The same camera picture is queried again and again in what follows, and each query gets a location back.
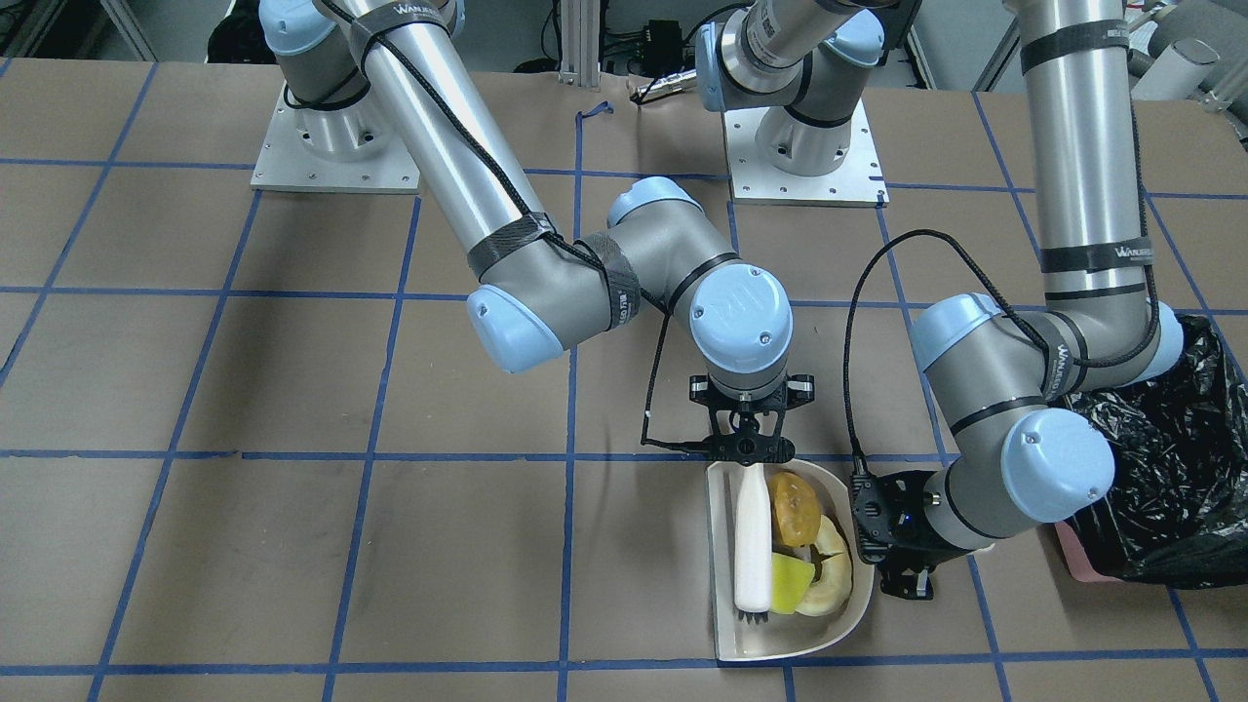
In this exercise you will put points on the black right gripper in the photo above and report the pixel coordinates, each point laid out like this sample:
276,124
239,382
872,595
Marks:
700,390

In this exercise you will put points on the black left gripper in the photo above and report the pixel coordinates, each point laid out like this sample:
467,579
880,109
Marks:
912,548

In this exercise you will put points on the brown potato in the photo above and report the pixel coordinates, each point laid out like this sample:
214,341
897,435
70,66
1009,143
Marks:
795,509

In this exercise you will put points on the pale curved peel slice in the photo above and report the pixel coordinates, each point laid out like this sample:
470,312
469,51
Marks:
833,582

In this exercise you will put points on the yellow sponge wedge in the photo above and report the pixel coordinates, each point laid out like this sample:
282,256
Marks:
790,579

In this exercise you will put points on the white hand brush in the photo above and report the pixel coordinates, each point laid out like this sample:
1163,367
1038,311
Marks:
751,540

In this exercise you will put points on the beige dustpan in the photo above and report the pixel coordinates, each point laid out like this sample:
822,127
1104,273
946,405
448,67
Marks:
869,624

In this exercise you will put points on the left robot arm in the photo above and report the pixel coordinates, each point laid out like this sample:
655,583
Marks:
997,374

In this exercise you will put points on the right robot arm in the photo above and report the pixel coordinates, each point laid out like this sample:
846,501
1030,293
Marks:
540,295

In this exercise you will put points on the pink bin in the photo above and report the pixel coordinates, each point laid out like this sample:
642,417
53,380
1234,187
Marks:
1076,558

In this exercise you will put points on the black trash bag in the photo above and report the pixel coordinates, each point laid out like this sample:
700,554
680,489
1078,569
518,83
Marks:
1176,513

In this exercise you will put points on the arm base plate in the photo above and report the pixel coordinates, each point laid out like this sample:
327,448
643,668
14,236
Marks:
775,160
350,151

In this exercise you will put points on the aluminium frame post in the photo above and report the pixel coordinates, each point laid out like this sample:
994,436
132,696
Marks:
580,29

